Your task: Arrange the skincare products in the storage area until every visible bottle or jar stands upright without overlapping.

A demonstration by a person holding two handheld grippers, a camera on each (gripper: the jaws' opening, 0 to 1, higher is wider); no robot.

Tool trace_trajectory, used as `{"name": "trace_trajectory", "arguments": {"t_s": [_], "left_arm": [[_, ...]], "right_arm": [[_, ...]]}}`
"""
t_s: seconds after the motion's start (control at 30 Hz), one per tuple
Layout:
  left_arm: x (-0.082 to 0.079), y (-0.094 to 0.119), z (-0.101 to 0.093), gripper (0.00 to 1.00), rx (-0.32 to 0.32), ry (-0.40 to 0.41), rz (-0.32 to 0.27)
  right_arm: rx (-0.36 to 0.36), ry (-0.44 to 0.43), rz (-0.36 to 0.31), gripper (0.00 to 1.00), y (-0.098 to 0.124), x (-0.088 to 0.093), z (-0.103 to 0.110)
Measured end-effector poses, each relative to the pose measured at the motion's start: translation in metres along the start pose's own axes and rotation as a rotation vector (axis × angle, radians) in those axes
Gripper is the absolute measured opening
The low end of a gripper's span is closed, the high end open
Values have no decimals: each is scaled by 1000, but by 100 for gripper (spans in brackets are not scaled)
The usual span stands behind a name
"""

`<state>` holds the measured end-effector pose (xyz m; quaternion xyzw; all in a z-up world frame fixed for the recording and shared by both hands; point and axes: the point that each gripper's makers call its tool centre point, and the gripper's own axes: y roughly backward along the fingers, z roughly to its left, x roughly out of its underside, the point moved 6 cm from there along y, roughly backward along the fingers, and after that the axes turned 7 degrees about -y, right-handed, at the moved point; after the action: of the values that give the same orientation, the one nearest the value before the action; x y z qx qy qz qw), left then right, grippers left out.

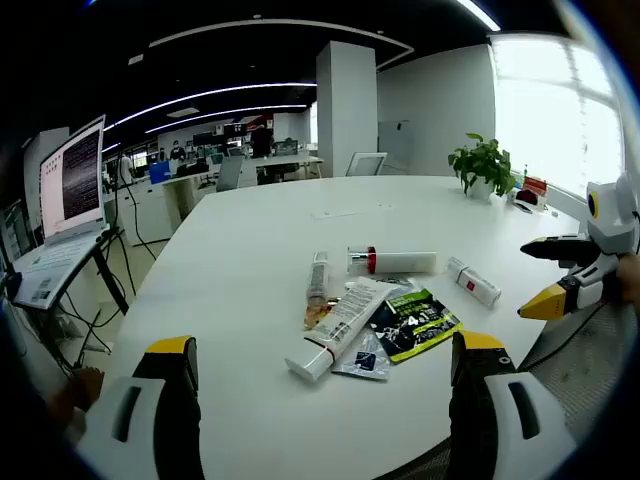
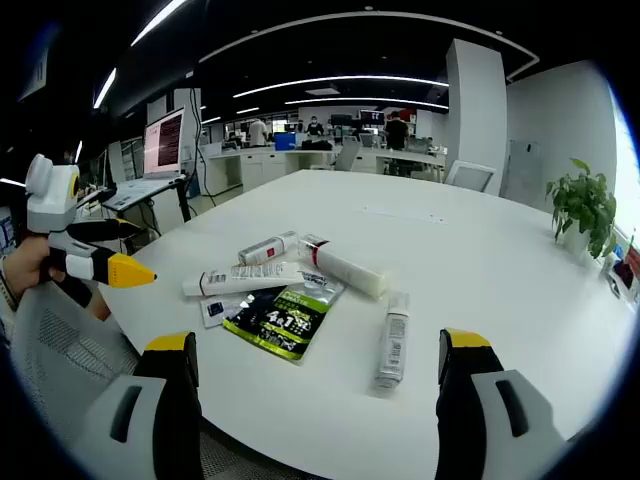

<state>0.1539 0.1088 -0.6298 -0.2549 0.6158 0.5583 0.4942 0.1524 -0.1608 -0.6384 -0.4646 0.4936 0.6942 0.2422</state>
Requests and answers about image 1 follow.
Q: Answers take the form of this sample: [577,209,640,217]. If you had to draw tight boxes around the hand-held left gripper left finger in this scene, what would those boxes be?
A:
[82,336,204,480]

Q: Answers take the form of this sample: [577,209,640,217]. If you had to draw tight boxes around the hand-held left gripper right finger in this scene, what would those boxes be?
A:
[448,329,576,480]

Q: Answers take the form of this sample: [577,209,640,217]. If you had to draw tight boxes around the small white skincare bottle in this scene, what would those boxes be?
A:
[446,256,503,309]

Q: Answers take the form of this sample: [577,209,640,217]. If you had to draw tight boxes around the green black skincare sachet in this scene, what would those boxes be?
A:
[369,276,464,365]

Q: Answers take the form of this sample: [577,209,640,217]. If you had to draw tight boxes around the silver blue skincare sachet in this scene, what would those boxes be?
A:
[330,329,391,381]

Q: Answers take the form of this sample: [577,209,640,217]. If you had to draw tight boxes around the white red-collared skincare pump bottle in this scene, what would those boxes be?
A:
[346,244,438,275]

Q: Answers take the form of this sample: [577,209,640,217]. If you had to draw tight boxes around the large white skincare tube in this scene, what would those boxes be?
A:
[284,276,401,384]

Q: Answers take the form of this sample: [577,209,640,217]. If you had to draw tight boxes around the gold foil skincare sachet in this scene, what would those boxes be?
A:
[303,297,341,331]

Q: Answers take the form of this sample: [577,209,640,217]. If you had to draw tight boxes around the small slim white tube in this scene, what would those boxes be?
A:
[305,251,332,306]

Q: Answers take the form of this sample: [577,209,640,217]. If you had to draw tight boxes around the person's right hand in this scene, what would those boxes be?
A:
[615,254,640,304]

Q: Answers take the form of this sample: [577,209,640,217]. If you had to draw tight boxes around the person's left hand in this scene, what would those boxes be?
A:
[49,367,105,441]

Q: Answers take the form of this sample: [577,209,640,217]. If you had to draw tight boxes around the potted green plant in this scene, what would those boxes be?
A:
[447,132,516,204]

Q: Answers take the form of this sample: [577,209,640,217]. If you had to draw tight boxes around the white standing desk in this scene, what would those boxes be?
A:
[12,227,136,321]

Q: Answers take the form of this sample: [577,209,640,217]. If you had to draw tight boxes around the white framed office chair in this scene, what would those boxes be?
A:
[345,151,389,177]

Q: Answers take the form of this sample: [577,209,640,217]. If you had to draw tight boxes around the blue box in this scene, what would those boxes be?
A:
[148,160,174,184]

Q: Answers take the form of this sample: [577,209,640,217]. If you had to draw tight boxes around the laptop with lit screen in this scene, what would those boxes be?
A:
[9,114,111,281]

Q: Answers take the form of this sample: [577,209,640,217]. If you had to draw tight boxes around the grey backed office chair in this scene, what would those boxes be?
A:
[215,155,246,192]

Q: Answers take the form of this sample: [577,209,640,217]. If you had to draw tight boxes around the white office desk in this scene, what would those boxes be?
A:
[257,155,324,184]

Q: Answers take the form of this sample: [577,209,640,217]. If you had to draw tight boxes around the black cable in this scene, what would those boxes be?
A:
[519,299,609,374]

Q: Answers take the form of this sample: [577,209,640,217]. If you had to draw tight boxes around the floor cables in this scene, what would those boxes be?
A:
[47,294,114,374]

